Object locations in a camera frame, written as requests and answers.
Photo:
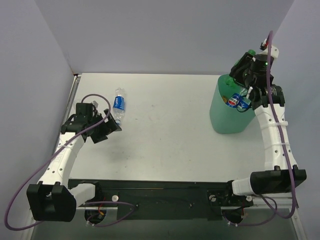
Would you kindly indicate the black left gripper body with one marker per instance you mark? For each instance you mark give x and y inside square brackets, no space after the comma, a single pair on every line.
[102,129]

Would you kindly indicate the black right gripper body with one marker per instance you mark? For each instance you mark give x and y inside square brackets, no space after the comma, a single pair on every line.
[240,71]

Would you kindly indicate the green plastic bottle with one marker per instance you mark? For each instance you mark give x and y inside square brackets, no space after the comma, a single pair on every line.
[236,75]

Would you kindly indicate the Pepsi bottle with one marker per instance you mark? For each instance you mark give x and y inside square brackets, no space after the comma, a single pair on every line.
[235,101]
[119,105]
[244,102]

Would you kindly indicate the orange juice bottle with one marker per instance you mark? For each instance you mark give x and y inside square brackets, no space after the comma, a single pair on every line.
[225,99]

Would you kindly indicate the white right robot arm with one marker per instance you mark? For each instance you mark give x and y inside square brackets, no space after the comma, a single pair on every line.
[281,173]

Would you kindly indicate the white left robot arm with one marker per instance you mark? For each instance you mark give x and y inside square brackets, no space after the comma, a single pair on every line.
[51,199]

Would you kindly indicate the green plastic bin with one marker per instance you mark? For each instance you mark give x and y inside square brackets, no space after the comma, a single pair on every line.
[224,119]

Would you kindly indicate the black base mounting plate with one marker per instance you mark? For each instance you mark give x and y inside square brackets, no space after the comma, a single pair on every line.
[166,200]

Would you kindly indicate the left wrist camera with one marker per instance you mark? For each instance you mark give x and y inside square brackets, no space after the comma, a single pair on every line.
[95,103]

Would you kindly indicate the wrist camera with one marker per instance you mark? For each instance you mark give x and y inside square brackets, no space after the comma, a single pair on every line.
[95,103]
[274,51]

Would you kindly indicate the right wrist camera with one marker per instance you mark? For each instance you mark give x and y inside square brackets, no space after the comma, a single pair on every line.
[274,51]

